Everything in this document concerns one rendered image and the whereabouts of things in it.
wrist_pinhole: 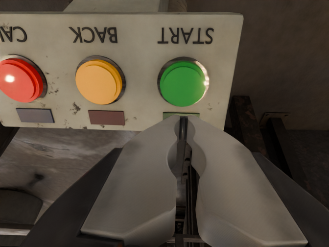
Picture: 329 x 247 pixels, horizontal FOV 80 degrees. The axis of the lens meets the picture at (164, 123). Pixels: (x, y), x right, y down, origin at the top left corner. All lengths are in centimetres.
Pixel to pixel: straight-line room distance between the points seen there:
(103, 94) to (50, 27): 7
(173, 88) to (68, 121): 12
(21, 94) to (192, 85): 16
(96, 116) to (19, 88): 7
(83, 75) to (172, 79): 8
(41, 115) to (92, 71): 8
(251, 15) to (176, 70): 69
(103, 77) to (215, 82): 10
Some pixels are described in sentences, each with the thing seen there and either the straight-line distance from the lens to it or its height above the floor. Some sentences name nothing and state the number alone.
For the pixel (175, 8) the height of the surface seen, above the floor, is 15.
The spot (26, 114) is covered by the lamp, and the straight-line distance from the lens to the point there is 25.
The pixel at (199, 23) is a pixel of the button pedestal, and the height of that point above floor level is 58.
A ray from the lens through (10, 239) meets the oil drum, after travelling 282.
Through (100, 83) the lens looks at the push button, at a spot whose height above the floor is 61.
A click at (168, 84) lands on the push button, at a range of 17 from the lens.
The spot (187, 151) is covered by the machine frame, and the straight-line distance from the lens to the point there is 128.
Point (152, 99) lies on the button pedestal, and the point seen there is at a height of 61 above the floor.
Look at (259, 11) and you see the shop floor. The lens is 84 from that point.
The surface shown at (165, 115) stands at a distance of 19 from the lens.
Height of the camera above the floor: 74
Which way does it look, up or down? 40 degrees down
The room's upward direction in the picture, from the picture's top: 176 degrees counter-clockwise
